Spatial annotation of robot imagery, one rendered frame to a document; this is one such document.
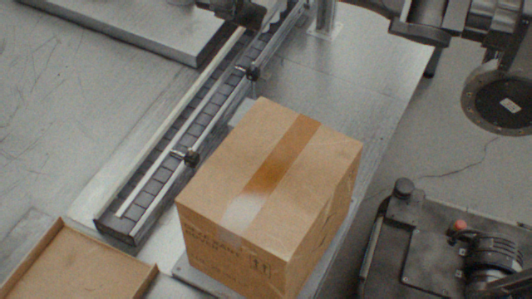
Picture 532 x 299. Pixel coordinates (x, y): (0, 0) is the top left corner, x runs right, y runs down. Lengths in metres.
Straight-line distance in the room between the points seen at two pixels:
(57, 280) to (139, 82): 0.60
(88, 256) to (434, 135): 1.73
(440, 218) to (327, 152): 1.08
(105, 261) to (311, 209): 0.52
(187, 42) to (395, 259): 0.98
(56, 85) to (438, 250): 1.31
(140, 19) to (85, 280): 0.80
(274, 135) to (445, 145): 1.59
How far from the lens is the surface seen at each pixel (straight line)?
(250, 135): 1.17
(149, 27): 1.78
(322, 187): 1.10
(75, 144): 1.59
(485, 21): 0.93
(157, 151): 1.47
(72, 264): 1.40
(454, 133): 2.74
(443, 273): 2.05
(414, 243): 2.07
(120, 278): 1.36
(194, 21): 1.78
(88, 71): 1.76
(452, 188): 2.56
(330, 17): 1.76
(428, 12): 0.94
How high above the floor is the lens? 2.04
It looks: 53 degrees down
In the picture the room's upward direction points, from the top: 2 degrees clockwise
